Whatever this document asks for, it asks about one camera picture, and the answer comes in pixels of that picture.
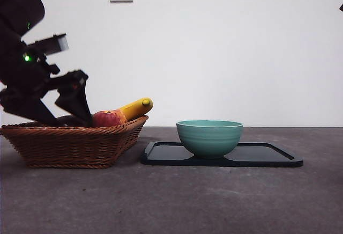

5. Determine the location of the teal ribbed bowl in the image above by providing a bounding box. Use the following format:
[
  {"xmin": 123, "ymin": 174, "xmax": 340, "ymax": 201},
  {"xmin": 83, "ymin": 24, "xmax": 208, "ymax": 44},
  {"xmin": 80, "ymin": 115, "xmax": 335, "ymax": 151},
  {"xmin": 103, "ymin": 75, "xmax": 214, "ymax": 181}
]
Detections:
[{"xmin": 176, "ymin": 120, "xmax": 244, "ymax": 160}]

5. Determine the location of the red apple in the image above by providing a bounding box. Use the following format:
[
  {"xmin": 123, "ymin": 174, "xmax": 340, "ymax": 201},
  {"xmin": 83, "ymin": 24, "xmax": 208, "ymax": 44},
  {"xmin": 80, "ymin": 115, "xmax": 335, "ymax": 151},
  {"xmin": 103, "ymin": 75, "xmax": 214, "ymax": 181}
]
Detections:
[{"xmin": 92, "ymin": 110, "xmax": 128, "ymax": 128}]

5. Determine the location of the brown wicker basket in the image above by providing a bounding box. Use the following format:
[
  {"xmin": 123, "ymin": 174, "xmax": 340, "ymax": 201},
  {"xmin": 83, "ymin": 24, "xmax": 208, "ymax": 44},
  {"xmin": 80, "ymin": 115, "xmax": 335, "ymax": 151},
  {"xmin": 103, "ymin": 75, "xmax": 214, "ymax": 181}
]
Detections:
[{"xmin": 0, "ymin": 115, "xmax": 150, "ymax": 170}]

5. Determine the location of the yellow banana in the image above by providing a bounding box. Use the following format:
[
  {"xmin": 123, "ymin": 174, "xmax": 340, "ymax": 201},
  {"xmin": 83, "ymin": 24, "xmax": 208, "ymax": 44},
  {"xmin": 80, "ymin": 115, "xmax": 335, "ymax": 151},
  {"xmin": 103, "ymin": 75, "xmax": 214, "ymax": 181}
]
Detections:
[{"xmin": 117, "ymin": 97, "xmax": 154, "ymax": 122}]

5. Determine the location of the dark rectangular tray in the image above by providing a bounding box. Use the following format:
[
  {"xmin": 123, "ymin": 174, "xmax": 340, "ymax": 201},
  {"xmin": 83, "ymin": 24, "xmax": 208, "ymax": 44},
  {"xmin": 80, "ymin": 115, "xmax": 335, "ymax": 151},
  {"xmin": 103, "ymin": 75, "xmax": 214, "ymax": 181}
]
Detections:
[{"xmin": 140, "ymin": 141, "xmax": 304, "ymax": 168}]

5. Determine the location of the pale grey left wrist camera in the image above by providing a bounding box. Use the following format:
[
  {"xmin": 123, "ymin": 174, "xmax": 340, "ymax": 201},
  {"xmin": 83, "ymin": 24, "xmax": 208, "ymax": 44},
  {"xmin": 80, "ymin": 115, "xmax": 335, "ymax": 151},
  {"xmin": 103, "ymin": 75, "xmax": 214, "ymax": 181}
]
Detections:
[{"xmin": 28, "ymin": 32, "xmax": 70, "ymax": 57}]

